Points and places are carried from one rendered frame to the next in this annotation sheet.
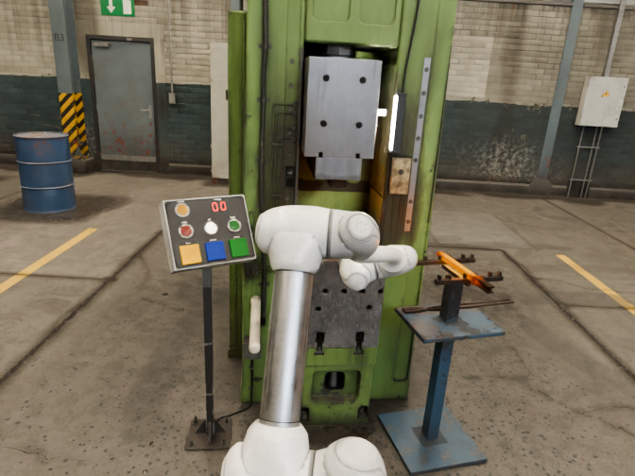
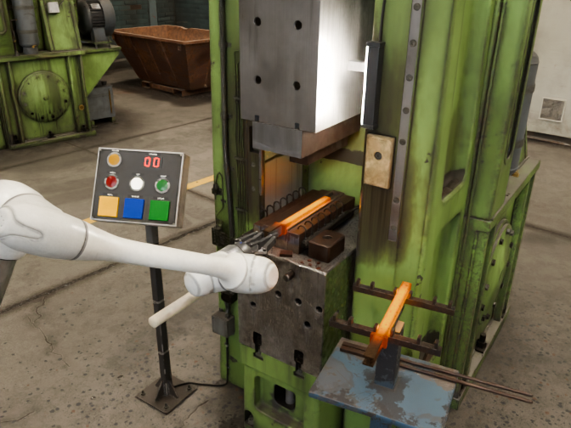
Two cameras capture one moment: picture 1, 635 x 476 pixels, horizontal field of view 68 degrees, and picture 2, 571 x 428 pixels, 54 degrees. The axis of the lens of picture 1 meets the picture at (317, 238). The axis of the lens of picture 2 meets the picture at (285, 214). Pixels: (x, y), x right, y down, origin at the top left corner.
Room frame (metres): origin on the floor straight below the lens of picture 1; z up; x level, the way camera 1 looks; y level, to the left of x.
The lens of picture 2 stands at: (0.69, -1.26, 1.86)
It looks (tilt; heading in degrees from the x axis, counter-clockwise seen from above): 24 degrees down; 41
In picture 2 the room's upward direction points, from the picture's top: 1 degrees clockwise
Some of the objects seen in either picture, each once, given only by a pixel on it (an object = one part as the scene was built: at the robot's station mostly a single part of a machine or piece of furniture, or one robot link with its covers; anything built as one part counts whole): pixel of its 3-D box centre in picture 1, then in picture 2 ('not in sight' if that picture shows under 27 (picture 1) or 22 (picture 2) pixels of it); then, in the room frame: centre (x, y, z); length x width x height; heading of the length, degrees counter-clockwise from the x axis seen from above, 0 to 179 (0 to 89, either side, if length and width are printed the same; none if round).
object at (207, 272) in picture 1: (208, 337); (157, 295); (1.87, 0.47, 0.54); 0.04 x 0.04 x 1.08; 7
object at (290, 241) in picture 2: not in sight; (306, 216); (2.23, -0.05, 0.96); 0.42 x 0.20 x 0.09; 7
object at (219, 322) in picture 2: (252, 348); (223, 323); (2.09, 0.30, 0.36); 0.09 x 0.07 x 0.12; 97
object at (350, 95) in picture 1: (344, 107); (322, 56); (2.24, -0.09, 1.56); 0.42 x 0.39 x 0.40; 7
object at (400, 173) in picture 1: (400, 176); (378, 160); (2.19, -0.37, 1.27); 0.09 x 0.02 x 0.17; 97
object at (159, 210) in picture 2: (238, 247); (159, 211); (1.82, 0.32, 1.01); 0.07 x 0.05 x 0.07; 122
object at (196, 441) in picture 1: (209, 427); (166, 385); (1.87, 0.47, 0.05); 0.22 x 0.22 x 0.09; 7
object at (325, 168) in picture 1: (332, 161); (309, 126); (2.23, -0.05, 1.32); 0.42 x 0.20 x 0.10; 7
